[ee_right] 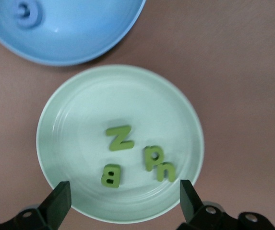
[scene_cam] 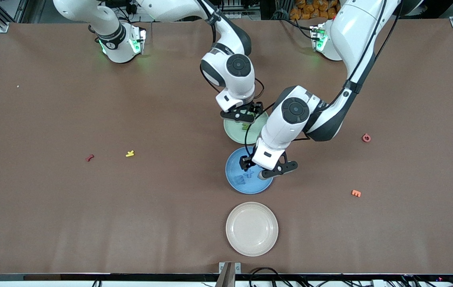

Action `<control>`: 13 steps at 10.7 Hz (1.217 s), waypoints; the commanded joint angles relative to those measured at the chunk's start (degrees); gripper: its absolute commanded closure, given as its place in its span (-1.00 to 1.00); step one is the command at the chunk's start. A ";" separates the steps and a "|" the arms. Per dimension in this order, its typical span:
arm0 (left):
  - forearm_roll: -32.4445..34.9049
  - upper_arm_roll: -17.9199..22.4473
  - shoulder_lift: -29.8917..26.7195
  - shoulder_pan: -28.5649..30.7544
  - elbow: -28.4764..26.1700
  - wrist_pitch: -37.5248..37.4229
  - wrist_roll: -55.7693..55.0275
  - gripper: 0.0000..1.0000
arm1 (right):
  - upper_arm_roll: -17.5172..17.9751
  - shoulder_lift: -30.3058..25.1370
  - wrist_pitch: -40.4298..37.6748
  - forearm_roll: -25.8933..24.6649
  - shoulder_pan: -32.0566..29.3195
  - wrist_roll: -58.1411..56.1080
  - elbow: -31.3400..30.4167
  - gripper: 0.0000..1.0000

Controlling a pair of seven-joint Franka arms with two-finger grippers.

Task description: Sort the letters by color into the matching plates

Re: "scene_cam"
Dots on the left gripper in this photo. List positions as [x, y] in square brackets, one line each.
[247, 161]

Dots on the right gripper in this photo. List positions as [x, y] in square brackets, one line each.
[256, 107]

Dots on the blue letter X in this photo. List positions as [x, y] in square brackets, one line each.
[249, 174]

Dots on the blue letter m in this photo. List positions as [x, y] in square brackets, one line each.
[241, 180]

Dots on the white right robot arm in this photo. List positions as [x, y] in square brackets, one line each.
[226, 85]

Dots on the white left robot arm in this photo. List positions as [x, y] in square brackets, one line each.
[354, 32]

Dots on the blue plate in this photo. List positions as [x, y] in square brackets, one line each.
[250, 187]

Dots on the light green plate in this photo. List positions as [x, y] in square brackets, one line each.
[236, 133]

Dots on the beige plate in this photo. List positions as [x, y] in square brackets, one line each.
[252, 229]

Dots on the grey metal equipment rack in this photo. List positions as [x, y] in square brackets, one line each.
[242, 8]

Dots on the red letter O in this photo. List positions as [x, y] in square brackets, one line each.
[363, 139]

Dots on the orange objects heap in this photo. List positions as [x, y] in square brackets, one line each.
[310, 10]

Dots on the orange letter E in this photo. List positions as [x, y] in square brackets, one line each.
[356, 193]

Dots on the red letter r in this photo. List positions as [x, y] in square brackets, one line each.
[89, 158]

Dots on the white power strip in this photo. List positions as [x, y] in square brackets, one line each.
[130, 8]

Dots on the metal table edge bracket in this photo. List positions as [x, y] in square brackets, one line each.
[229, 271]

